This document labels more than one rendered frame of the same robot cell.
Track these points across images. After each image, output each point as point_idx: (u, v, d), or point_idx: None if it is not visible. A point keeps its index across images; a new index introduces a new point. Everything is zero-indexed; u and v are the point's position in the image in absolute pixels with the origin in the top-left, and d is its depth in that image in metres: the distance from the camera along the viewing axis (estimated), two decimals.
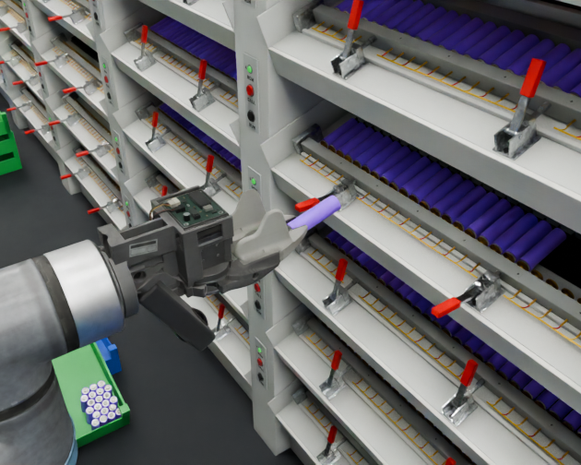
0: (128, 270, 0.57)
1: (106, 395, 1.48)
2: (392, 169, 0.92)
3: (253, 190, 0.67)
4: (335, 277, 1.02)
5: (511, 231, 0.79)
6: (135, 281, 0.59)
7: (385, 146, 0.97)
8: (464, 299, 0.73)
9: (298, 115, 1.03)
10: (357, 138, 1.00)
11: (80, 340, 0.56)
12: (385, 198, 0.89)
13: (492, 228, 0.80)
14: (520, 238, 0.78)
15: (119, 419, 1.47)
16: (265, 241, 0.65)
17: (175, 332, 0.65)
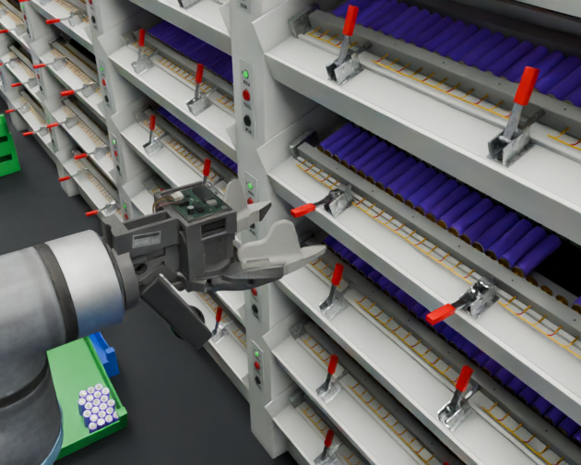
0: (131, 261, 0.57)
1: (103, 398, 1.48)
2: (387, 174, 0.92)
3: (236, 180, 0.69)
4: (331, 281, 1.02)
5: (505, 237, 0.79)
6: (136, 274, 0.59)
7: (381, 150, 0.97)
8: (458, 305, 0.73)
9: (294, 120, 1.03)
10: (353, 143, 1.00)
11: (79, 330, 0.55)
12: (380, 203, 0.89)
13: (487, 234, 0.80)
14: (515, 244, 0.78)
15: (116, 422, 1.47)
16: (271, 250, 0.63)
17: (173, 328, 0.64)
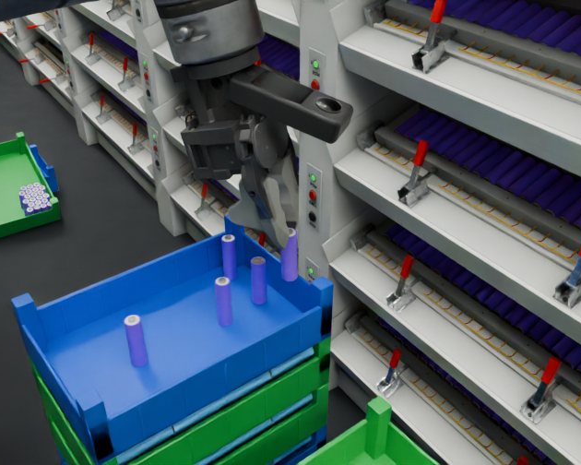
0: None
1: (40, 192, 1.85)
2: None
3: (231, 219, 0.69)
4: None
5: None
6: None
7: None
8: None
9: None
10: None
11: None
12: None
13: None
14: None
15: (50, 209, 1.83)
16: None
17: (309, 87, 0.62)
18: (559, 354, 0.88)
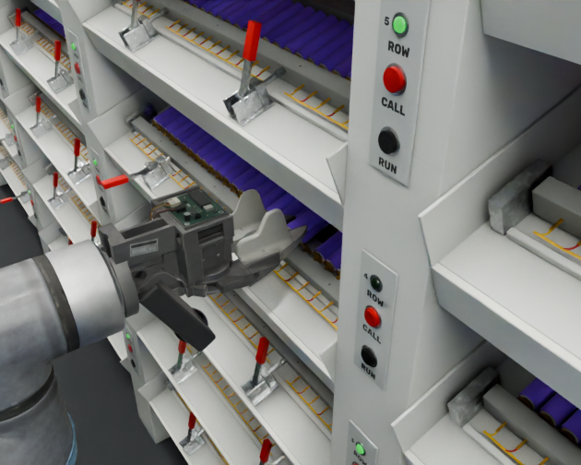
0: (129, 270, 0.57)
1: None
2: (205, 146, 0.91)
3: (253, 190, 0.67)
4: None
5: (292, 205, 0.77)
6: (135, 281, 0.59)
7: None
8: None
9: (129, 94, 1.01)
10: (183, 116, 0.98)
11: (80, 340, 0.55)
12: (190, 174, 0.88)
13: (277, 203, 0.78)
14: (299, 212, 0.76)
15: None
16: (265, 241, 0.65)
17: (175, 332, 0.65)
18: None
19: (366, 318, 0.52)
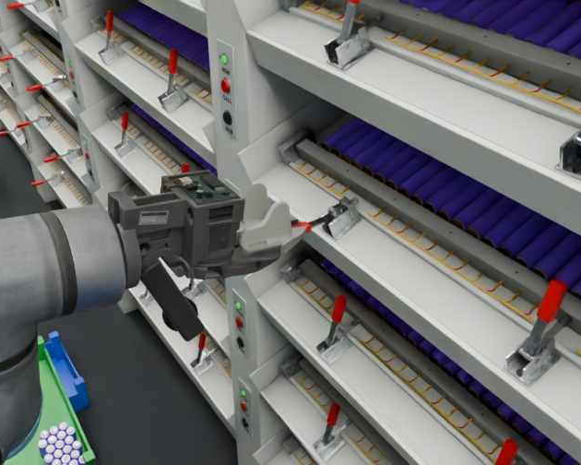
0: (136, 238, 0.56)
1: (68, 439, 1.28)
2: (413, 178, 0.73)
3: (261, 184, 0.67)
4: (331, 317, 0.82)
5: (577, 261, 0.59)
6: None
7: (402, 149, 0.78)
8: (545, 327, 0.53)
9: (286, 117, 0.83)
10: (367, 139, 0.80)
11: (77, 303, 0.53)
12: (405, 215, 0.69)
13: (551, 257, 0.60)
14: None
15: None
16: (268, 232, 0.65)
17: (167, 315, 0.63)
18: None
19: None
